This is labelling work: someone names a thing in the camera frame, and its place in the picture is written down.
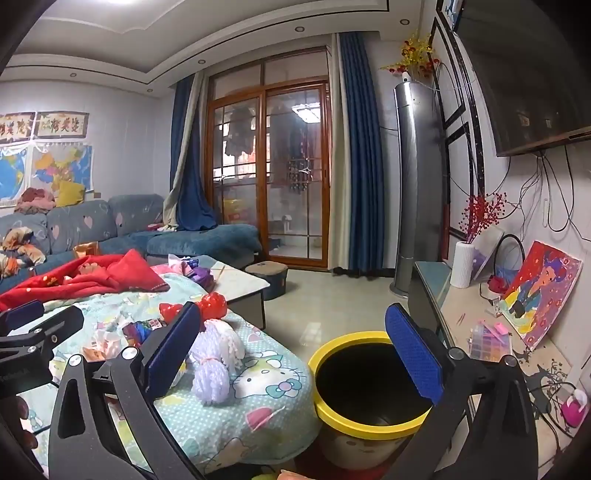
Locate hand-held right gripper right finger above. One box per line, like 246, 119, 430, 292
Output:
385, 302, 541, 480

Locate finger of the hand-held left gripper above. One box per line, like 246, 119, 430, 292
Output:
0, 300, 44, 334
0, 305, 85, 359

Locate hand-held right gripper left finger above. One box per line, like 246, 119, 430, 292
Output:
48, 301, 204, 480

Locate red plastic bag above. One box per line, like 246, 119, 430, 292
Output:
159, 291, 229, 324

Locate yellow rimmed trash bin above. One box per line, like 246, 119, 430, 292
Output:
308, 331, 444, 472

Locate person's left hand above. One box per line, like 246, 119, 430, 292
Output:
4, 397, 38, 457

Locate colourful candy wrapper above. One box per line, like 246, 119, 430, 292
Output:
122, 320, 156, 348

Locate white foam fruit net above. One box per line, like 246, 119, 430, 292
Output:
187, 318, 245, 408

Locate white pink wrapper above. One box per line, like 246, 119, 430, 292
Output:
83, 330, 123, 364

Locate brown printed cloth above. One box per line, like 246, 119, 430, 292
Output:
0, 226, 48, 278

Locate grey television cabinet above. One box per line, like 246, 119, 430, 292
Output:
409, 261, 575, 462

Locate purple plastic packets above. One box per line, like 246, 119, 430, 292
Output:
185, 258, 214, 290

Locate pink cloth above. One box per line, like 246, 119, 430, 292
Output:
150, 258, 186, 278

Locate red cloth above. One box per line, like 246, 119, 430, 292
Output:
0, 249, 171, 312

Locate white top coffee table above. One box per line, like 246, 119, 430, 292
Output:
203, 256, 271, 330

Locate white ribbed vase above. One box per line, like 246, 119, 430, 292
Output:
450, 240, 476, 289

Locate blue sofa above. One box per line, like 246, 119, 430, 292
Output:
0, 194, 264, 280

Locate pile of clothes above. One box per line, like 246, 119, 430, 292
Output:
18, 187, 57, 214

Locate dark blue round stool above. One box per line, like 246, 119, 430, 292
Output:
245, 261, 289, 301

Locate purple printed white board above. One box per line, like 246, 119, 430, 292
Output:
471, 228, 505, 282

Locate yellow pillow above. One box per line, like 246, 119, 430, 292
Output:
55, 180, 86, 208

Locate world map poster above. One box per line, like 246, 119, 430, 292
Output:
0, 145, 31, 208

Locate colourful canvas painting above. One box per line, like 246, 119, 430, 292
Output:
501, 240, 583, 352

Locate black round hoop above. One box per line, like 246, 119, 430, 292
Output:
494, 234, 527, 278

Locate red berry branches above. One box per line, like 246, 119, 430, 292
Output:
457, 191, 507, 245

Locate country map poster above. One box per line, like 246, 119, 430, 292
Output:
31, 144, 93, 192

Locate pink and white toy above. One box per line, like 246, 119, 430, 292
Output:
560, 389, 588, 426

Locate grey tower air conditioner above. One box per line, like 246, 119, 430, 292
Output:
390, 80, 452, 296

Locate blue curtain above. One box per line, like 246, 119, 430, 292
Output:
171, 74, 219, 232
339, 32, 399, 278

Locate beige curtain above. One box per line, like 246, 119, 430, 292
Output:
325, 34, 352, 273
161, 71, 206, 232

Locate wooden sliding glass door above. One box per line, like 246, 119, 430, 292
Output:
205, 58, 331, 271

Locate yellow artificial flowers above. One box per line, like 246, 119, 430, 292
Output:
380, 32, 437, 84

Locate framed embroidered wall scroll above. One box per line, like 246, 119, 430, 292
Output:
0, 111, 36, 144
36, 111, 89, 139

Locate black wall frame trim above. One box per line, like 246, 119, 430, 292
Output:
429, 14, 486, 259

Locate hanging black cables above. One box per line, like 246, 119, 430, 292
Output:
434, 60, 578, 296

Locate wall mounted television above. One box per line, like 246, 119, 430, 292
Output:
450, 0, 591, 158

